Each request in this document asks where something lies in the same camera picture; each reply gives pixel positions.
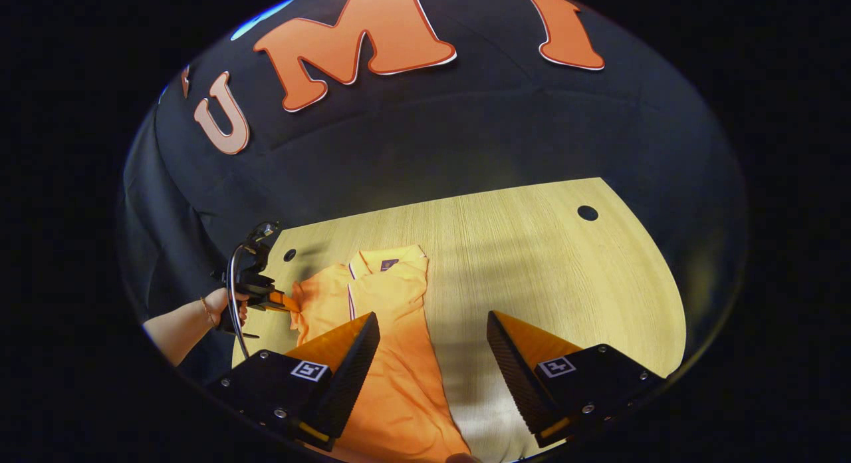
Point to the orange T-shirt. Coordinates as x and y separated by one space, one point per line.
399 383

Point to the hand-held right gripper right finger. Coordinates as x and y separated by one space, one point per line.
515 383

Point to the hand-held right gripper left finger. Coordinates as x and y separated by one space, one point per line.
349 383

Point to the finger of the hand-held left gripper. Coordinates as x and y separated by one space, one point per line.
282 302

